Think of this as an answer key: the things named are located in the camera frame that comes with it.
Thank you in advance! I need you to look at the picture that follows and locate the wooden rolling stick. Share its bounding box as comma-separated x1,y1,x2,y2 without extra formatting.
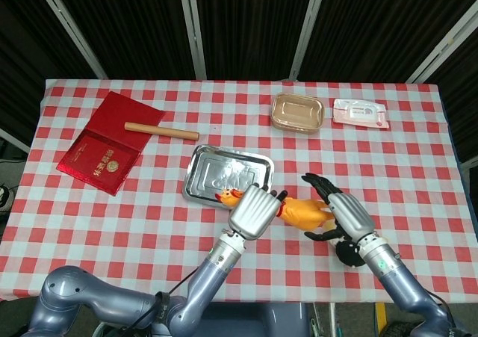
124,121,200,141

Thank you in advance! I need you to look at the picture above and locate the tan plastic food container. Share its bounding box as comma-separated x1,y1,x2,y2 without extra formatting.
270,92,325,133

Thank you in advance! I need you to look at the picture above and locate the red certificate folder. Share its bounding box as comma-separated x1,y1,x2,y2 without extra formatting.
55,90,167,197

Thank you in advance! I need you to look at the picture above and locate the white frame post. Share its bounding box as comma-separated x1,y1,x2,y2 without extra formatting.
177,0,208,80
406,13,478,84
0,126,31,155
31,0,109,80
289,0,330,81

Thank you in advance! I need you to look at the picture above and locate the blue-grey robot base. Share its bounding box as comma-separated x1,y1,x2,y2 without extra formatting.
201,301,311,337

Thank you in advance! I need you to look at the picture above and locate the red white checkered tablecloth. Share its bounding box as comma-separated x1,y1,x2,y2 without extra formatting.
0,78,475,303

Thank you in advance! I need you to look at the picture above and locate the pink white wet wipes pack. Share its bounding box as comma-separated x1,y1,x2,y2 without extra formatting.
332,98,391,132

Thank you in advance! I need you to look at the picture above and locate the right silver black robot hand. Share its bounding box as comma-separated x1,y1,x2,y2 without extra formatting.
301,172,378,247

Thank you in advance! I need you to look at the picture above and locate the yellow rubber chicken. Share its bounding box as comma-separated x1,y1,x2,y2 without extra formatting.
214,188,338,238

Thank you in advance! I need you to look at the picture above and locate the black white plush doll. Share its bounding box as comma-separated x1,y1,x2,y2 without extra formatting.
328,238,369,269

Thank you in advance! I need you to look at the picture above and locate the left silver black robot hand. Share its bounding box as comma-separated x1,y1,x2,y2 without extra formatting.
227,182,288,241

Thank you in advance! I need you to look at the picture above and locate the rectangular metal tray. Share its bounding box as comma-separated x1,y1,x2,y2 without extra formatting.
181,143,276,208

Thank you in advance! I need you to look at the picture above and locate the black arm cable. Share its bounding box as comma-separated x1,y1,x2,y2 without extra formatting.
122,265,212,337

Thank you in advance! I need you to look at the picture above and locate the black rubber wheel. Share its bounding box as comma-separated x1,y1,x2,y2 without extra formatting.
383,318,414,337

